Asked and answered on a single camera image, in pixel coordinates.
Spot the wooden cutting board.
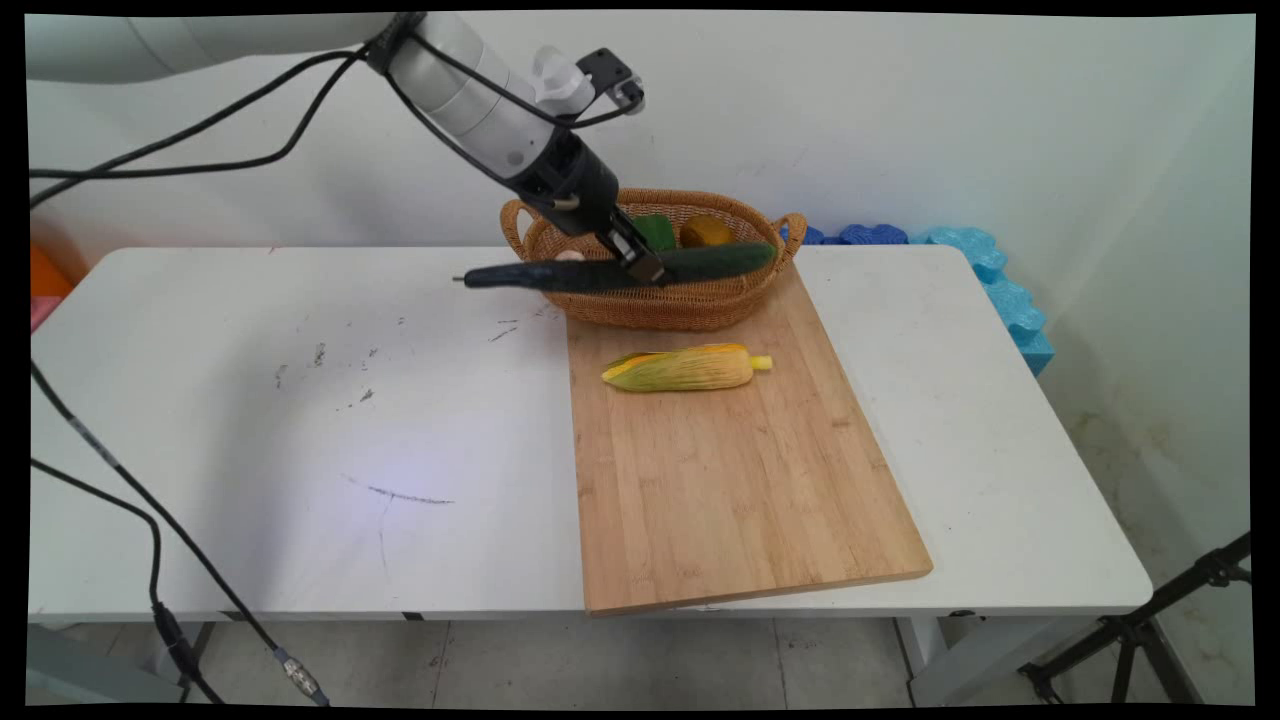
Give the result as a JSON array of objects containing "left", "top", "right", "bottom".
[{"left": 565, "top": 262, "right": 935, "bottom": 616}]

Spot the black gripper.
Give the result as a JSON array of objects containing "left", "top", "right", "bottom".
[{"left": 508, "top": 132, "right": 670, "bottom": 289}]

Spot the brown potato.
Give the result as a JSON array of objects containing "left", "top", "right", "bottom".
[{"left": 679, "top": 215, "right": 737, "bottom": 250}]

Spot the black cable with connector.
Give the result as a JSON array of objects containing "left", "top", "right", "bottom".
[{"left": 28, "top": 358, "right": 332, "bottom": 707}]

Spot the dark green cucumber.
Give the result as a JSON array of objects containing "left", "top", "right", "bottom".
[{"left": 452, "top": 241, "right": 779, "bottom": 295}]

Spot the white table leg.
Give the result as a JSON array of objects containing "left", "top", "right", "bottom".
[
  {"left": 893, "top": 614, "right": 1011, "bottom": 707},
  {"left": 150, "top": 620, "right": 217, "bottom": 703}
]

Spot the light blue foam piece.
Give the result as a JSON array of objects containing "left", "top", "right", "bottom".
[{"left": 908, "top": 227, "right": 1056, "bottom": 378}]

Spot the black hanging cable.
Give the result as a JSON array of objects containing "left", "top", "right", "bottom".
[{"left": 28, "top": 456, "right": 227, "bottom": 705}]

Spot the orange box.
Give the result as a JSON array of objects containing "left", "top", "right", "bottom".
[{"left": 28, "top": 244, "right": 77, "bottom": 333}]

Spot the yellow corn cob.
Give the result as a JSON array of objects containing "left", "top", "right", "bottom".
[{"left": 601, "top": 344, "right": 774, "bottom": 394}]

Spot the green bell pepper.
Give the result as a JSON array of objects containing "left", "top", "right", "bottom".
[{"left": 632, "top": 213, "right": 679, "bottom": 253}]

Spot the black tripod stand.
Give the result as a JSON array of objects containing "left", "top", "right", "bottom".
[{"left": 1018, "top": 532, "right": 1253, "bottom": 705}]

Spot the woven wicker basket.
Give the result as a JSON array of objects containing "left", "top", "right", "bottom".
[{"left": 500, "top": 188, "right": 809, "bottom": 333}]

